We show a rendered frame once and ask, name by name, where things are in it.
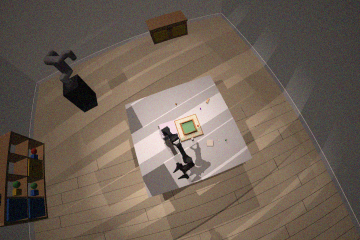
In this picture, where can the wooden game board with dice tray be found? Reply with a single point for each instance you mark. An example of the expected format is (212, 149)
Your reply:
(188, 127)

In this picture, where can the beige flat square slab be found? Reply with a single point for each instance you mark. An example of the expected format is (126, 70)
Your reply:
(210, 142)

